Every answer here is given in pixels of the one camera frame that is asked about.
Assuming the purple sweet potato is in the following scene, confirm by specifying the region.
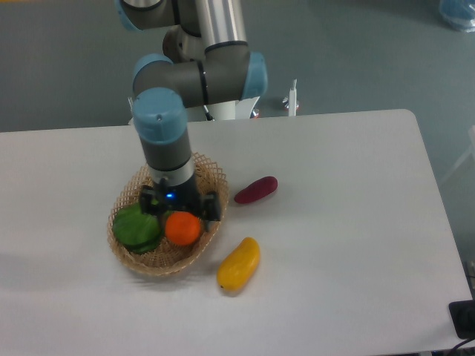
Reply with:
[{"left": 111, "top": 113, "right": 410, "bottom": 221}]
[{"left": 234, "top": 176, "right": 278, "bottom": 205}]

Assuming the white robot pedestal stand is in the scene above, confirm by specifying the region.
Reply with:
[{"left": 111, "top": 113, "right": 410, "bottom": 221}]
[{"left": 127, "top": 27, "right": 263, "bottom": 126}]

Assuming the yellow mango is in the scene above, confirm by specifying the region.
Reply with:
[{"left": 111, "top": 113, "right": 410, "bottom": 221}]
[{"left": 216, "top": 237, "right": 261, "bottom": 295}]

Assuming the white stand foot bracket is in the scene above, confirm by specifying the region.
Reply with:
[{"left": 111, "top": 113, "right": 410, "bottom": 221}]
[{"left": 282, "top": 79, "right": 300, "bottom": 116}]

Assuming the orange fruit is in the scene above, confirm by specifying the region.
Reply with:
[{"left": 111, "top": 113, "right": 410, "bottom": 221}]
[{"left": 165, "top": 211, "right": 202, "bottom": 246}]

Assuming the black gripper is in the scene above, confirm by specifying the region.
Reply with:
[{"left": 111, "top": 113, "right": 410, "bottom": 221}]
[{"left": 139, "top": 174, "right": 222, "bottom": 232}]

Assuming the green bok choy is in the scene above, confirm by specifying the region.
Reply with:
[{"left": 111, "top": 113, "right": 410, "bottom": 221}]
[{"left": 112, "top": 203, "right": 163, "bottom": 254}]

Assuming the woven wicker basket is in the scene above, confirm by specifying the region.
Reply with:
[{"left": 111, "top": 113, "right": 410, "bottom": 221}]
[{"left": 107, "top": 152, "right": 229, "bottom": 277}]

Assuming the black box at table edge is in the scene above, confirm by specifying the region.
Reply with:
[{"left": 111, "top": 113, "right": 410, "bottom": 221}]
[{"left": 448, "top": 300, "right": 474, "bottom": 339}]

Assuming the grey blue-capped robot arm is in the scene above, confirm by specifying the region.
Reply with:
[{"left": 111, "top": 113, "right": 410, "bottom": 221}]
[{"left": 115, "top": 1, "right": 268, "bottom": 223}]

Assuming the blue plastic bag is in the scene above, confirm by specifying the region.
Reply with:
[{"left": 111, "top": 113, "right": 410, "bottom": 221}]
[{"left": 439, "top": 0, "right": 474, "bottom": 33}]

